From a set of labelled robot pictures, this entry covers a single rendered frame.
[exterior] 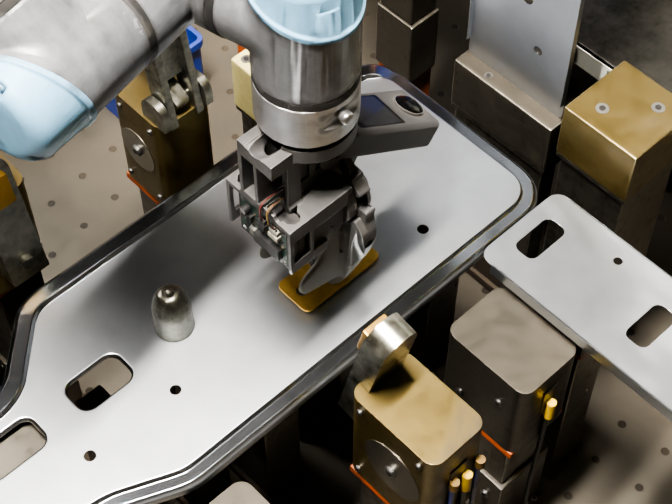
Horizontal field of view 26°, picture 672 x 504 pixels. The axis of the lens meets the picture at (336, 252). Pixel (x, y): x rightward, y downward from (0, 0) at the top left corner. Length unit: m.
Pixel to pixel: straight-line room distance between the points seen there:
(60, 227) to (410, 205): 0.51
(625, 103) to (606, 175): 0.06
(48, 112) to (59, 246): 0.74
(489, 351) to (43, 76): 0.48
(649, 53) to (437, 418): 0.43
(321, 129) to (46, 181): 0.74
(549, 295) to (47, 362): 0.41
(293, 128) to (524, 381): 0.32
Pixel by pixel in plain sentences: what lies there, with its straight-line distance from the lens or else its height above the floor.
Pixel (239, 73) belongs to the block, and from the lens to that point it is 1.28.
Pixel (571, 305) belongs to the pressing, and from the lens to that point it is 1.21.
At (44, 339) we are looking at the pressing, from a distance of 1.20.
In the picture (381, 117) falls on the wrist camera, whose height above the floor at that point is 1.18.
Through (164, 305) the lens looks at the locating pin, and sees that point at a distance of 1.15.
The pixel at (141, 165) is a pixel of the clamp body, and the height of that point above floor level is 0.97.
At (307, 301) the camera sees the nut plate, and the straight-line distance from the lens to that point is 1.18.
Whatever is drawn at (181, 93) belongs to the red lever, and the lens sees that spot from 1.24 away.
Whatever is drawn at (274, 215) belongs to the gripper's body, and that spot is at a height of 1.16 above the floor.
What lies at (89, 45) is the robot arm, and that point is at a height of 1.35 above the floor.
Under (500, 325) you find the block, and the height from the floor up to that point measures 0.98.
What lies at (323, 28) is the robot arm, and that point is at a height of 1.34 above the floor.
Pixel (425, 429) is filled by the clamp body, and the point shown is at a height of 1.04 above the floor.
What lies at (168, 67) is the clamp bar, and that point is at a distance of 1.23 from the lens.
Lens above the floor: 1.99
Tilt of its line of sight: 55 degrees down
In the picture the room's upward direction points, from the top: straight up
